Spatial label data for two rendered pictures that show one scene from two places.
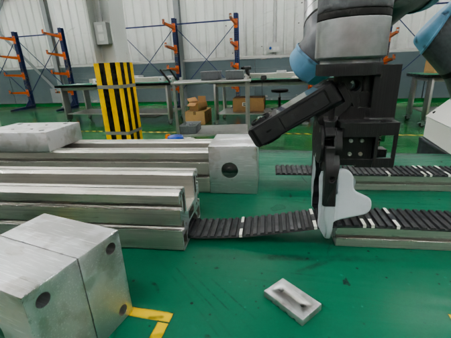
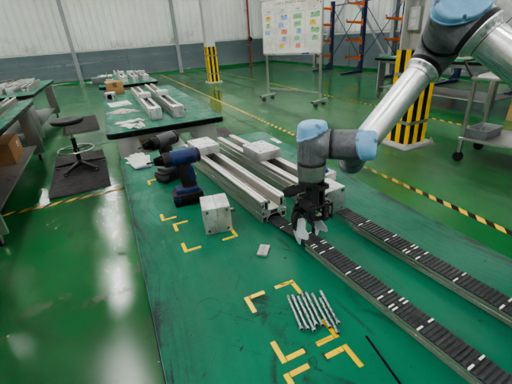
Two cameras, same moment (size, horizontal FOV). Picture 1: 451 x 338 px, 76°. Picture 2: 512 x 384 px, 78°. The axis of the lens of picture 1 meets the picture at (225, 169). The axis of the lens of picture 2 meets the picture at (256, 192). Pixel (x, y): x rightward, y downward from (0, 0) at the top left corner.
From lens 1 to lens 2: 80 cm
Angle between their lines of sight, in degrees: 49
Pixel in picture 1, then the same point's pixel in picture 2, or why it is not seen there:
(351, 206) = (302, 234)
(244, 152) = not seen: hidden behind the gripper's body
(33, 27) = not seen: outside the picture
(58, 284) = (210, 212)
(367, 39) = (301, 175)
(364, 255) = (306, 257)
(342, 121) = (302, 200)
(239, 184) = not seen: hidden behind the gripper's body
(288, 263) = (281, 244)
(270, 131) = (286, 193)
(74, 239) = (220, 203)
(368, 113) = (311, 201)
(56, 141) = (264, 158)
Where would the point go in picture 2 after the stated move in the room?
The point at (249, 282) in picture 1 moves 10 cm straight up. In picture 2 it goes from (263, 241) to (261, 214)
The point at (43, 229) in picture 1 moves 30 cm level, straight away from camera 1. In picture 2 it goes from (219, 197) to (245, 164)
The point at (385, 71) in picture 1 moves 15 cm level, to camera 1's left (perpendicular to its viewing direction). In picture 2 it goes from (314, 187) to (276, 172)
